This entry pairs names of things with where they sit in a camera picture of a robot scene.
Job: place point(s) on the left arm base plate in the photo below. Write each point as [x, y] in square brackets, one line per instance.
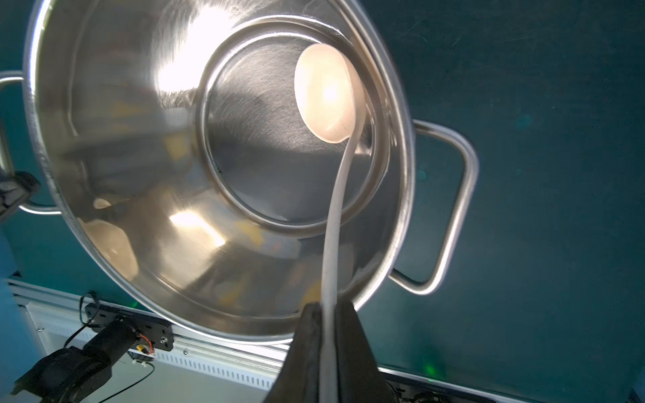
[115, 327]

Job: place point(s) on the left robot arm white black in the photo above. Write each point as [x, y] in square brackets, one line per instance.
[69, 374]

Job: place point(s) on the stainless steel pot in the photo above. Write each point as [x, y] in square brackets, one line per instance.
[170, 140]

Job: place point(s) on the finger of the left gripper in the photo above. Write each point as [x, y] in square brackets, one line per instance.
[16, 189]

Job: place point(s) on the beige plastic ladle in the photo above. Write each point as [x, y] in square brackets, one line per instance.
[332, 102]

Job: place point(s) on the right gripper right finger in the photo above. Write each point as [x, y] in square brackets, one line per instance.
[359, 379]

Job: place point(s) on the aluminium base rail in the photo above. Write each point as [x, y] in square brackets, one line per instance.
[60, 318]

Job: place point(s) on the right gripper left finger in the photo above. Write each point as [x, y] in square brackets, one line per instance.
[298, 380]

